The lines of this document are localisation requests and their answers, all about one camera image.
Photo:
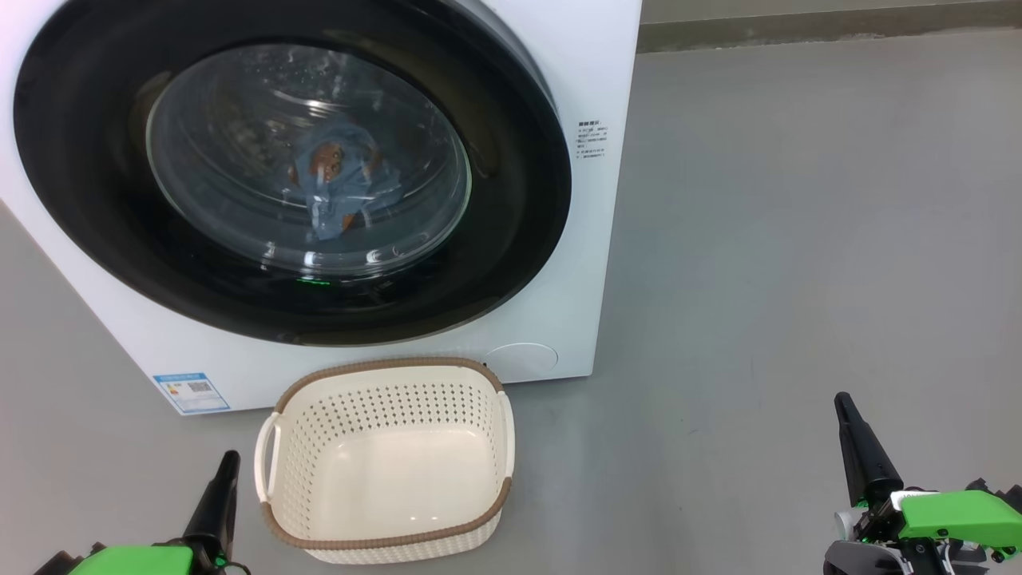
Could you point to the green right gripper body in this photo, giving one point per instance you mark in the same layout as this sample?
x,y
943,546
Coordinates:
x,y
950,519

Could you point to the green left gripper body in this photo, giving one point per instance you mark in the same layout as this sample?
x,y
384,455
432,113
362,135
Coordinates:
x,y
136,561

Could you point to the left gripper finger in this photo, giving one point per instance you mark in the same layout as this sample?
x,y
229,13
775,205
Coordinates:
x,y
214,511

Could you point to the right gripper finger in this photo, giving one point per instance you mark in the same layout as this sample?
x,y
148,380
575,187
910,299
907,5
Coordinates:
x,y
866,463

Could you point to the dark round washer door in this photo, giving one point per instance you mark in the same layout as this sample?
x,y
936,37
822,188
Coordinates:
x,y
80,200

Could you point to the blue patterned cloth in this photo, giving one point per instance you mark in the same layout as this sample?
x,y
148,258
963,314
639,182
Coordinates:
x,y
339,188

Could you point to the white front-load washing machine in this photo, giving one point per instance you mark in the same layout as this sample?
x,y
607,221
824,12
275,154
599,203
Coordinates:
x,y
591,80

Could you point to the blue energy label sticker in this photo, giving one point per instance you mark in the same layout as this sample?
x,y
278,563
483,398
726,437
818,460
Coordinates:
x,y
192,393

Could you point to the cream perforated laundry basket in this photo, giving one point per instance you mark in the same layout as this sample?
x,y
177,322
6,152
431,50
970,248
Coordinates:
x,y
383,495

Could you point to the round white filter cover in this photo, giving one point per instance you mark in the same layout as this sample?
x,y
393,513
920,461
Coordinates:
x,y
520,361

